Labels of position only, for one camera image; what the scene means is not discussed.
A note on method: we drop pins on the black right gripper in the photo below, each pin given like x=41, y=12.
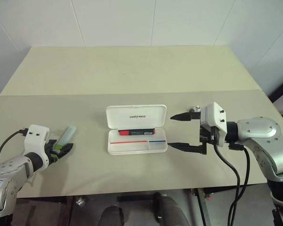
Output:
x=210, y=135

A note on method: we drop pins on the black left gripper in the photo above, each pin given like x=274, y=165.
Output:
x=52, y=157

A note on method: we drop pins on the green marker with clear cap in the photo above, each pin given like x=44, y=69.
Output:
x=67, y=137

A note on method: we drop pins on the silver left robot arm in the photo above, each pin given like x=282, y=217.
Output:
x=13, y=170

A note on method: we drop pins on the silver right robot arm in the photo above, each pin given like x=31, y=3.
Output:
x=261, y=141

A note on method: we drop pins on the red marker with black barrel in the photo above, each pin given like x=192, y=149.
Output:
x=136, y=132

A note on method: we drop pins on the white Unitree pencil case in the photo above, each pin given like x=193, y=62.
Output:
x=136, y=129

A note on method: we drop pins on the small silver knob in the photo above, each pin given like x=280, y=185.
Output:
x=196, y=108

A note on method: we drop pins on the dark cylindrical shape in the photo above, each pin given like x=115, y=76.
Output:
x=168, y=209

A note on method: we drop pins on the dark rounded shape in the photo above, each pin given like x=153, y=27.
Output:
x=112, y=216

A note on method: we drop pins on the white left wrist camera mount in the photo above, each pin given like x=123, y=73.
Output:
x=36, y=141

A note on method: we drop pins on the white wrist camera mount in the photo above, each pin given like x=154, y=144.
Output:
x=36, y=141
x=214, y=117

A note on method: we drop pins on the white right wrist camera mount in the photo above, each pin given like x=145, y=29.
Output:
x=214, y=117

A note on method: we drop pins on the black metal frame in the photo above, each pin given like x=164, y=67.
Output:
x=281, y=90

